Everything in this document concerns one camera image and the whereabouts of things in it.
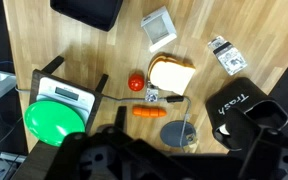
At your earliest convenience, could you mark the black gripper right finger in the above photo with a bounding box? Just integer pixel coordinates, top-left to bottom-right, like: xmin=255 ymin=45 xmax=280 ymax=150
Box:
xmin=237 ymin=128 xmax=279 ymax=180

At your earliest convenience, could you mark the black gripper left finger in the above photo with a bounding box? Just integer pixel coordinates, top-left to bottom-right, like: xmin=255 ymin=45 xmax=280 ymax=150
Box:
xmin=43 ymin=132 xmax=89 ymax=180

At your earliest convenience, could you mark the dark wooden board panel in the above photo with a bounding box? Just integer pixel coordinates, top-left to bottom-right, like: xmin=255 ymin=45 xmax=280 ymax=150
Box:
xmin=12 ymin=139 xmax=68 ymax=180

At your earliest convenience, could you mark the green plastic plate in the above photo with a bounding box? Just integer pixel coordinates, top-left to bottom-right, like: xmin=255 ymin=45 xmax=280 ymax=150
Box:
xmin=23 ymin=100 xmax=86 ymax=148

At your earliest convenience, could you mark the black trash bin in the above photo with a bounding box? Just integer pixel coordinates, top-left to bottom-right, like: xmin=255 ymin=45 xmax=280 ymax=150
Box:
xmin=205 ymin=77 xmax=288 ymax=152

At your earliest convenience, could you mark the white kitchen scale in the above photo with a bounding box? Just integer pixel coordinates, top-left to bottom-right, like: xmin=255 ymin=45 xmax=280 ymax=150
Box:
xmin=36 ymin=77 xmax=96 ymax=126

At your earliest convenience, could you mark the dark wooden small stool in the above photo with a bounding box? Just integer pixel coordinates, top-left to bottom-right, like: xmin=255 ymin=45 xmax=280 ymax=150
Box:
xmin=28 ymin=55 xmax=128 ymax=134

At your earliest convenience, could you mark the orange toy carrot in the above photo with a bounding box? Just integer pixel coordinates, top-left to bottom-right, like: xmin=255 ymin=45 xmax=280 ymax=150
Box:
xmin=132 ymin=105 xmax=168 ymax=119

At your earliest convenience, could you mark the clear glass with label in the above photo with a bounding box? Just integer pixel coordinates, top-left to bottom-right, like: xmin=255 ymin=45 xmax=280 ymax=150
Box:
xmin=207 ymin=35 xmax=248 ymax=77

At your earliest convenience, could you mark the red toy tomato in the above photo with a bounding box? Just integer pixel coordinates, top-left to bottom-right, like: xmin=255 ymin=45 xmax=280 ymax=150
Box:
xmin=127 ymin=73 xmax=146 ymax=92

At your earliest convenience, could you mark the toy bread slice stack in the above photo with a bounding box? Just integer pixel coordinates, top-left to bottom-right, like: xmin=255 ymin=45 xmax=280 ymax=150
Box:
xmin=147 ymin=53 xmax=197 ymax=96

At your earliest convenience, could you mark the black fabric tray box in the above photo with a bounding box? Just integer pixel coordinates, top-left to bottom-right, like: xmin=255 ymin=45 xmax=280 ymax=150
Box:
xmin=49 ymin=0 xmax=124 ymax=33

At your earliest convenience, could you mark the white paper carton box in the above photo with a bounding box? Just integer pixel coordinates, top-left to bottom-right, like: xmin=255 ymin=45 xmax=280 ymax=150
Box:
xmin=140 ymin=5 xmax=178 ymax=54

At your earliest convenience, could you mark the grey lamp power cable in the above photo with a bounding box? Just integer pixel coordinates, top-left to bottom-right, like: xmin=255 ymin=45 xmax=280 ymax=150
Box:
xmin=15 ymin=85 xmax=193 ymax=149

